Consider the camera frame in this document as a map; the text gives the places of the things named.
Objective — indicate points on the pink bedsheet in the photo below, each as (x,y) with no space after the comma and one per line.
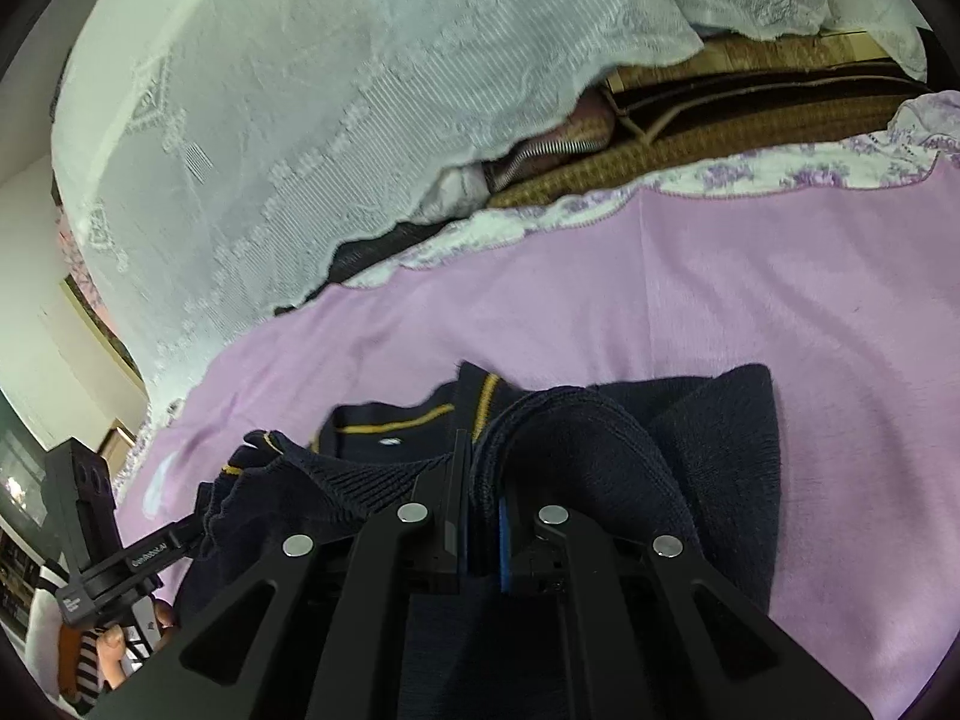
(675,300)

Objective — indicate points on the navy knit cardigan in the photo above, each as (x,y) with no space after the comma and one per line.
(600,450)

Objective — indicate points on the white lace cover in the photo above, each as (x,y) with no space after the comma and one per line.
(300,90)

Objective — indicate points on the wooden nightstand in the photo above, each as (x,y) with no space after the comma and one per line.
(116,441)

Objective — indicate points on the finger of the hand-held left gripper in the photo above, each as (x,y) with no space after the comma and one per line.
(193,532)

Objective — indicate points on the dark cabinet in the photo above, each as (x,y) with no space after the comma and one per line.
(19,502)

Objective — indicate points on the pink floral pillow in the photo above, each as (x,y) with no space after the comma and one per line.
(71,240)

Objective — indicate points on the pink striped cloth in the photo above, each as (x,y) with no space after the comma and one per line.
(555,139)

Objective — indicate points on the black white striped garment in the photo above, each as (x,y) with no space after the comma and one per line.
(90,671)

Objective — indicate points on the person's left hand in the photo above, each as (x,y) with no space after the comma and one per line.
(116,652)

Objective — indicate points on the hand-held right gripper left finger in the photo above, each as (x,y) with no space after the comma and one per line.
(450,532)

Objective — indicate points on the lavender floral sheet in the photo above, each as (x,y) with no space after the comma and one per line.
(750,165)

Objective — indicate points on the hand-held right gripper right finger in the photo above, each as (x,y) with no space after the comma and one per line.
(506,547)

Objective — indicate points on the dark blanket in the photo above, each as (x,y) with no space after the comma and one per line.
(375,247)

